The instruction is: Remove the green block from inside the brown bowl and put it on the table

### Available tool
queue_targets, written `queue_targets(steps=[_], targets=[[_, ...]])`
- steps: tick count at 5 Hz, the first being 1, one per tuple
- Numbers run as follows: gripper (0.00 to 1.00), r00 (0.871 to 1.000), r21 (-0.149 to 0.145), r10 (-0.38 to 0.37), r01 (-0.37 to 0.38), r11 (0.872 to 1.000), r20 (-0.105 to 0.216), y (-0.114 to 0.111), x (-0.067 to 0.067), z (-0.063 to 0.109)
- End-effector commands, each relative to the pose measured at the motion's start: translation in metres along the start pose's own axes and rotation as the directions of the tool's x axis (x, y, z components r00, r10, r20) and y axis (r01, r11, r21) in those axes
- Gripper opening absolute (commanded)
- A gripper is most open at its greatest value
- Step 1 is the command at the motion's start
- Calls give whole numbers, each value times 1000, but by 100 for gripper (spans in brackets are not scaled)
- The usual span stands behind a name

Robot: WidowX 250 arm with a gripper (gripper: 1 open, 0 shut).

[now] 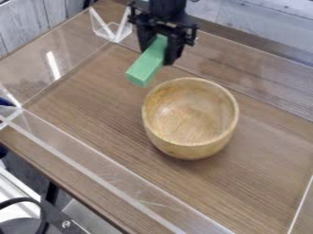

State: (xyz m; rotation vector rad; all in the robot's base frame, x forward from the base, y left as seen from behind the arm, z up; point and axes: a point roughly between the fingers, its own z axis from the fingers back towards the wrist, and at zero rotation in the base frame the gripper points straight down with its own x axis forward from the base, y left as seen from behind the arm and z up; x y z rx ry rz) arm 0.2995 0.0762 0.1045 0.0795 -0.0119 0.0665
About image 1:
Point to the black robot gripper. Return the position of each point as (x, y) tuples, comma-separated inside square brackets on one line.
[(163, 17)]

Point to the green rectangular block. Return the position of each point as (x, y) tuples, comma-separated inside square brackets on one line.
[(149, 63)]

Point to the brown wooden bowl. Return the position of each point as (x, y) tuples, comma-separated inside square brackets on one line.
[(190, 115)]

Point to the clear acrylic front barrier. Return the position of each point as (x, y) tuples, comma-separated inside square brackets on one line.
[(97, 150)]

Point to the black table leg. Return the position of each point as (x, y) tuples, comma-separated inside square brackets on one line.
[(52, 193)]

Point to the clear acrylic corner bracket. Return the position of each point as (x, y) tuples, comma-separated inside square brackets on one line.
[(113, 31)]

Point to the grey metal base plate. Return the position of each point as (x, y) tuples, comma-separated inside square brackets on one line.
[(59, 223)]

